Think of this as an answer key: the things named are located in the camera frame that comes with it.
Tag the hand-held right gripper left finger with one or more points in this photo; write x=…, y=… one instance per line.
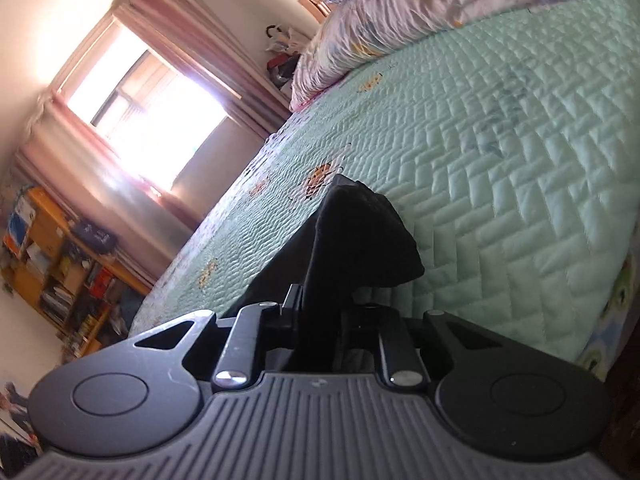
x=295, y=310

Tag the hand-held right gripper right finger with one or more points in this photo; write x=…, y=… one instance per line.
x=365, y=325

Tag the black pants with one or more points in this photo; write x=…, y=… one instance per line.
x=350, y=240

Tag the blue floor bag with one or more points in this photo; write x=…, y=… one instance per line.
x=131, y=307

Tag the green quilted bedspread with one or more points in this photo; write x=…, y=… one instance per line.
x=500, y=160

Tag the dark blue hanging bag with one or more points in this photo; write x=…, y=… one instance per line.
x=95, y=236

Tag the window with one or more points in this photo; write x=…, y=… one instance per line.
x=150, y=115

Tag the pile of bags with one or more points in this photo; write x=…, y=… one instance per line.
x=282, y=62

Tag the frog print bed sheet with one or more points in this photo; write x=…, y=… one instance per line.
x=615, y=310

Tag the wooden bookshelf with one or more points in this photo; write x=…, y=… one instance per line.
x=45, y=240

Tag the floral duvet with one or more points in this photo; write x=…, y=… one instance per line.
x=400, y=15

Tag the wall poster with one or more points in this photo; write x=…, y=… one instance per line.
x=12, y=405

